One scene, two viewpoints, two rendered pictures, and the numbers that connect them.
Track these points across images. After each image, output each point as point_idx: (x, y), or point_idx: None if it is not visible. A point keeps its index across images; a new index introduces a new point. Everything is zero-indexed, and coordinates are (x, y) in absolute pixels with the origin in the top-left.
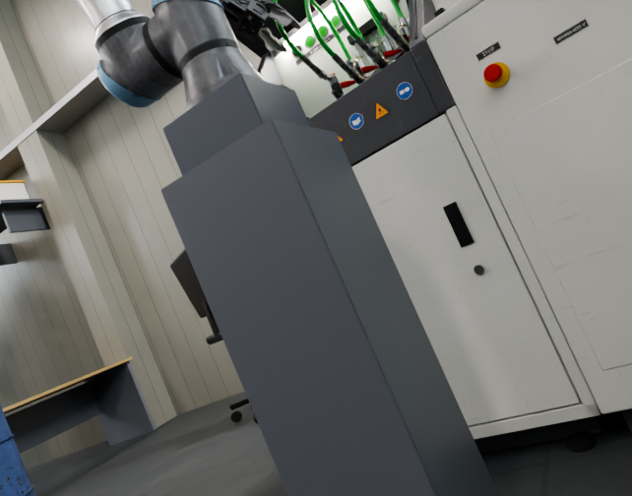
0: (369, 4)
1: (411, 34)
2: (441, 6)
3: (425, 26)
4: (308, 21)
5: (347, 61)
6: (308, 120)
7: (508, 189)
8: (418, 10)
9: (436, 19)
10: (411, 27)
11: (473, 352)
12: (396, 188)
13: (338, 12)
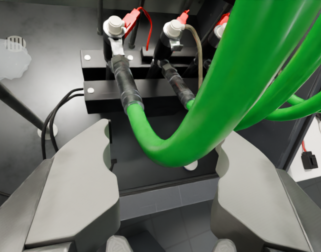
0: (320, 112)
1: (282, 163)
2: None
3: (297, 181)
4: (252, 120)
5: (177, 48)
6: (131, 218)
7: None
8: (310, 118)
9: (305, 179)
10: (289, 147)
11: None
12: None
13: (297, 118)
